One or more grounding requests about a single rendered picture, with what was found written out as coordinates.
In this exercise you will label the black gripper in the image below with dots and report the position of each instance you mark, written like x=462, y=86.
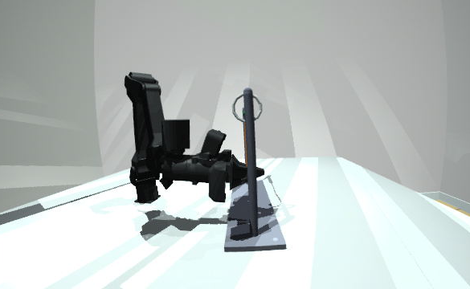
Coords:
x=225, y=170

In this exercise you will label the orange handle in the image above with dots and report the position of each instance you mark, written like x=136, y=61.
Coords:
x=238, y=118

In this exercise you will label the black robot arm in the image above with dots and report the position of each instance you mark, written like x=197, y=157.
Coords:
x=160, y=143

